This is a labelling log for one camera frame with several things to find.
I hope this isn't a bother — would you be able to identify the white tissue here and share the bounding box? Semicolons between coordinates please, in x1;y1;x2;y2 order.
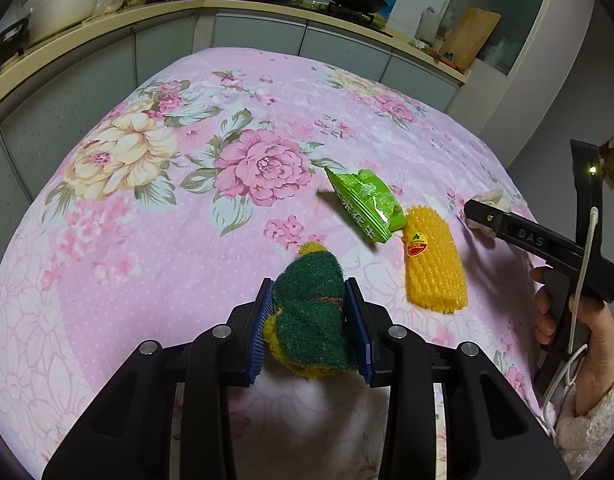
464;187;512;238

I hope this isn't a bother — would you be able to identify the wooden cutting board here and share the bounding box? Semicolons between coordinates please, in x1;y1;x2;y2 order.
438;7;502;72

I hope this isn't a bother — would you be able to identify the yellow foam fruit net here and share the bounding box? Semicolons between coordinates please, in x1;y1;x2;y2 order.
403;205;469;315

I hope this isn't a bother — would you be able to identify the white plastic bottle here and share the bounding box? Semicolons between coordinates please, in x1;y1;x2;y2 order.
417;7;440;43

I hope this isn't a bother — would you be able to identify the green scouring sponge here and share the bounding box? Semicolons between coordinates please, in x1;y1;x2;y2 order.
262;241;360;380

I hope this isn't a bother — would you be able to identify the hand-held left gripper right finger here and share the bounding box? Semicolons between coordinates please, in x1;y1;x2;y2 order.
344;277;572;480

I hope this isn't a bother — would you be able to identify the black kitchen appliance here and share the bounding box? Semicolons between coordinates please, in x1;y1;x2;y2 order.
0;17;32;76

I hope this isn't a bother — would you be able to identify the pink floral blanket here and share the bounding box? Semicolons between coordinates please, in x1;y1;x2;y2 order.
0;47;562;480

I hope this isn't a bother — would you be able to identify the white cable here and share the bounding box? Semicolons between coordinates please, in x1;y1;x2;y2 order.
544;206;600;438

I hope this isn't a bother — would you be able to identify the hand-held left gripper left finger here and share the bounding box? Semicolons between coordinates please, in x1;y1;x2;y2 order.
42;280;276;480

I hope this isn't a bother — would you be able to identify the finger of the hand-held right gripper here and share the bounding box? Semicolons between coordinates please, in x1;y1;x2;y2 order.
464;199;508;241

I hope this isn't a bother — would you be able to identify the kitchen counter with cabinets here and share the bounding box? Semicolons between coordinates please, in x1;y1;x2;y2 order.
0;0;472;201

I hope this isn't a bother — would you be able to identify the person's right hand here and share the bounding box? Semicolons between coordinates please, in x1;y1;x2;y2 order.
531;266;614;418

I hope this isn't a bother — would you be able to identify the person's right forearm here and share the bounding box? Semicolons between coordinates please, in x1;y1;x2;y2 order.
554;345;614;480

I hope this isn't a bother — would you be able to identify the white rice cooker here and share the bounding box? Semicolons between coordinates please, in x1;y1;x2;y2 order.
22;0;102;46

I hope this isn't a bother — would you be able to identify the green snack packet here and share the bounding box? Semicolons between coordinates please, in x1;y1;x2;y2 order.
324;167;406;245

